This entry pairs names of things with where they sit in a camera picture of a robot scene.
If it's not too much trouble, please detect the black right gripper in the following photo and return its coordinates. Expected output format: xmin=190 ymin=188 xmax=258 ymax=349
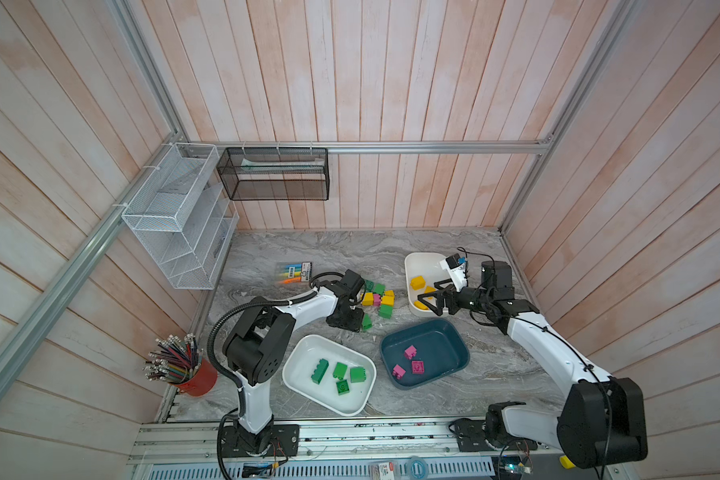
xmin=418 ymin=277 xmax=490 ymax=315

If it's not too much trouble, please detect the pink lego brick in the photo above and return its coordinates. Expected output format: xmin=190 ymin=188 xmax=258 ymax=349
xmin=392 ymin=365 xmax=406 ymax=380
xmin=411 ymin=360 xmax=425 ymax=375
xmin=404 ymin=345 xmax=417 ymax=360

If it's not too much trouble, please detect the long green lego brick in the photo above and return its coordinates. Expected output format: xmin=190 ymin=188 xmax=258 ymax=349
xmin=310 ymin=359 xmax=329 ymax=385

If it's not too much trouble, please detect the green square lego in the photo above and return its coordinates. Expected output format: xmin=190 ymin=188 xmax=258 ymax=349
xmin=336 ymin=379 xmax=350 ymax=396

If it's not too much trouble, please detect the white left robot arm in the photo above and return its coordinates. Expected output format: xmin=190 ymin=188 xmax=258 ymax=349
xmin=206 ymin=270 xmax=366 ymax=455

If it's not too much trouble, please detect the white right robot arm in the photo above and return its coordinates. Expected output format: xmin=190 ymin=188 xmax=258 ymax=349
xmin=417 ymin=254 xmax=648 ymax=469

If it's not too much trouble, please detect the white rectangular bin far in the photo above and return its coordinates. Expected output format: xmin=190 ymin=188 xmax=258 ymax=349
xmin=404 ymin=252 xmax=450 ymax=318

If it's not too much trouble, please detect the white rectangular bin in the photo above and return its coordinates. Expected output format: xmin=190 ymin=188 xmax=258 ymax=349
xmin=282 ymin=335 xmax=377 ymax=417
xmin=404 ymin=252 xmax=450 ymax=318

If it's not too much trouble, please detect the teal rectangular bin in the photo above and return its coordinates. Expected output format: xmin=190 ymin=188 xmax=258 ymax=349
xmin=380 ymin=318 xmax=470 ymax=390

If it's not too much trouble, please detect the white rectangular bin near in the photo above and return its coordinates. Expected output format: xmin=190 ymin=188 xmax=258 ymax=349
xmin=282 ymin=335 xmax=377 ymax=417

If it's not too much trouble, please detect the highlighter marker pack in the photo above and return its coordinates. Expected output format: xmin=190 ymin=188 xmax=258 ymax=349
xmin=275 ymin=261 xmax=312 ymax=284

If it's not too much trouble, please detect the red cup of pencils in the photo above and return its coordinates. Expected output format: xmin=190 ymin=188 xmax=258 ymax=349
xmin=143 ymin=333 xmax=218 ymax=397

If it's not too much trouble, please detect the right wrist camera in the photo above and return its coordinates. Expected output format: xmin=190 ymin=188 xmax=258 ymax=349
xmin=440 ymin=254 xmax=468 ymax=292

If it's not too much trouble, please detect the black mesh wall basket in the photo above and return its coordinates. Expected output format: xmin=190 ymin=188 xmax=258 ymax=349
xmin=216 ymin=146 xmax=331 ymax=202

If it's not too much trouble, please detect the white wire mesh shelf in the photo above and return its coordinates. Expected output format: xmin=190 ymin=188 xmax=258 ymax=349
xmin=122 ymin=143 xmax=239 ymax=290

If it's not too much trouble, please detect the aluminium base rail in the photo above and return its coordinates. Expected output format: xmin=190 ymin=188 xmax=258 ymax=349
xmin=126 ymin=417 xmax=561 ymax=479

